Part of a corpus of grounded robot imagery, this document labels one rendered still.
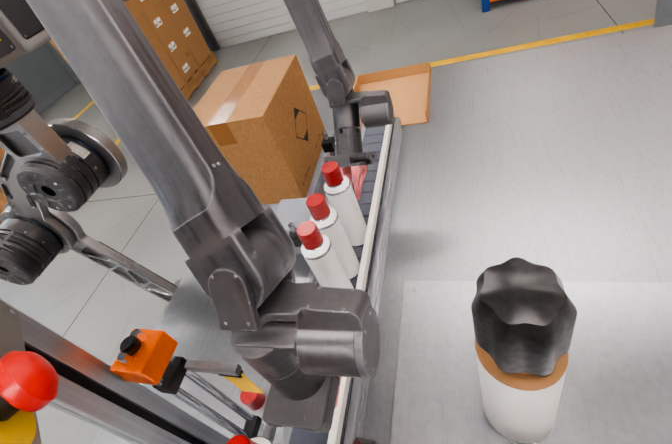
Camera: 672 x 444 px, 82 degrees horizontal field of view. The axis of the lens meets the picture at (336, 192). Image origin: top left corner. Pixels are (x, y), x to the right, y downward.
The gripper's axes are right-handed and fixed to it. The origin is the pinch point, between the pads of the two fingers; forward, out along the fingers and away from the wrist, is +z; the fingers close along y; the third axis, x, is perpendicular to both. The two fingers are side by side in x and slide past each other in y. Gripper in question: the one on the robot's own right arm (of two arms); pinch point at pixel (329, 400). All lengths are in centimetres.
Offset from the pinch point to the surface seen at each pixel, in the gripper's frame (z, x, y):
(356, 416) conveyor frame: 14.1, 0.8, 2.1
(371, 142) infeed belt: 14, 7, 70
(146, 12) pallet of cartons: 17, 260, 324
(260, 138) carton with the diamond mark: -4, 26, 52
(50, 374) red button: -30.8, 5.5, -8.7
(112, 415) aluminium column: -12.8, 18.5, -7.1
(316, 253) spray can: -2.8, 5.3, 20.1
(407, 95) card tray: 20, -1, 99
